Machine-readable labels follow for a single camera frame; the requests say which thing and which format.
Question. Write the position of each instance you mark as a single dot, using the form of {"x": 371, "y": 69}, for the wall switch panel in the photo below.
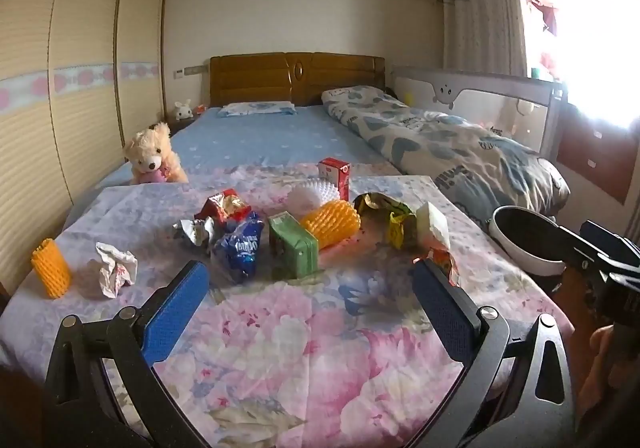
{"x": 195, "y": 70}

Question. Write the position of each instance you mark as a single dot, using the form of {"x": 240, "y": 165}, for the small orange foam fruit net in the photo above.
{"x": 50, "y": 270}

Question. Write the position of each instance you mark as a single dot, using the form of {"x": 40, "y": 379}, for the person's right hand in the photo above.
{"x": 597, "y": 363}

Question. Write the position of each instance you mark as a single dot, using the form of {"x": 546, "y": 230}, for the white sponge block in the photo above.
{"x": 432, "y": 225}

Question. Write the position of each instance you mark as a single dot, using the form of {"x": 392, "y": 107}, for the wooden headboard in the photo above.
{"x": 250, "y": 77}

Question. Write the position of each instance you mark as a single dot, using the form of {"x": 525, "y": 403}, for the beige teddy bear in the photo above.
{"x": 150, "y": 152}

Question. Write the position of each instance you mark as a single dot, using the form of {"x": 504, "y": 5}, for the red and white carton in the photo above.
{"x": 334, "y": 175}

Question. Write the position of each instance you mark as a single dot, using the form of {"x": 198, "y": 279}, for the yellow wrapper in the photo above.
{"x": 400, "y": 230}

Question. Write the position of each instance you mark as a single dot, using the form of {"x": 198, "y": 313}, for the green drink carton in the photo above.
{"x": 295, "y": 245}

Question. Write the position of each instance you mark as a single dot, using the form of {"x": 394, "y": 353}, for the white rabbit toy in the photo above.
{"x": 183, "y": 111}

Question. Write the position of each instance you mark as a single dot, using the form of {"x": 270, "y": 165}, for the red decoration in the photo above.
{"x": 546, "y": 60}

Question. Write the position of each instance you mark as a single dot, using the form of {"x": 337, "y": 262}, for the gold green snack wrapper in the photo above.
{"x": 380, "y": 205}

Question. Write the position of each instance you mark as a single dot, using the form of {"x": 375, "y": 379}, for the white rimmed black bin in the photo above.
{"x": 525, "y": 238}

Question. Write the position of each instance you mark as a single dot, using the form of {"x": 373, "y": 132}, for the heart patterned quilt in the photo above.
{"x": 440, "y": 147}

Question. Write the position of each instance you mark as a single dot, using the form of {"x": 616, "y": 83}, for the bed with blue sheet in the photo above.
{"x": 260, "y": 137}

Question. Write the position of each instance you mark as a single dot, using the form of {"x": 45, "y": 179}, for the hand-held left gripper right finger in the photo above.
{"x": 445, "y": 313}

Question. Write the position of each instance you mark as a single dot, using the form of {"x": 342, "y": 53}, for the grey bed guard rail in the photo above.
{"x": 480, "y": 97}

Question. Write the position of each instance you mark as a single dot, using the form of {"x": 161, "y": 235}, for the crumpled white paper wrapper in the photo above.
{"x": 116, "y": 268}

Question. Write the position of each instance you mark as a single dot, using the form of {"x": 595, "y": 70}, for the blue patterned pillow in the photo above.
{"x": 255, "y": 108}

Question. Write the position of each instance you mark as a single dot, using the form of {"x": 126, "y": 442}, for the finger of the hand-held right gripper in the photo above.
{"x": 577, "y": 250}
{"x": 612, "y": 240}

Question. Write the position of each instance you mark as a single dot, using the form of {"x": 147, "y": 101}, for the crumpled silver wrapper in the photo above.
{"x": 195, "y": 230}

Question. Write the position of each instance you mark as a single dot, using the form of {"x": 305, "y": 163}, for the dark wooden nightstand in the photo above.
{"x": 180, "y": 124}

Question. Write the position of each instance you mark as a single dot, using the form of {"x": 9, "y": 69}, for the large orange foam fruit net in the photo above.
{"x": 332, "y": 223}

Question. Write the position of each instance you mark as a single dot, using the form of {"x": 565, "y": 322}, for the grey curtain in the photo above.
{"x": 482, "y": 22}

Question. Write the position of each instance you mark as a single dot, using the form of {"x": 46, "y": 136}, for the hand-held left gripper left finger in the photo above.
{"x": 175, "y": 310}

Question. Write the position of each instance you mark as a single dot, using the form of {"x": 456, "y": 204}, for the red orange snack wrapper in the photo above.
{"x": 442, "y": 263}

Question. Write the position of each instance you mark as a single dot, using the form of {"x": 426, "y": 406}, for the white foam fruit net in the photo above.
{"x": 310, "y": 195}

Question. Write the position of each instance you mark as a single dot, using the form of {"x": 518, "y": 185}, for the red brown drawer cabinet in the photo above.
{"x": 600, "y": 152}

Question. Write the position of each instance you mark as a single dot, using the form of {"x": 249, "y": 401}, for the hanging red clothes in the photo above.
{"x": 547, "y": 12}

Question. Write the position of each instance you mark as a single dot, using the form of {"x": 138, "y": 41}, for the beige sliding door wardrobe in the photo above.
{"x": 90, "y": 52}

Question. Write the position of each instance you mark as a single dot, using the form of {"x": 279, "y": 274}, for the blue snack packet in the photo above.
{"x": 240, "y": 248}

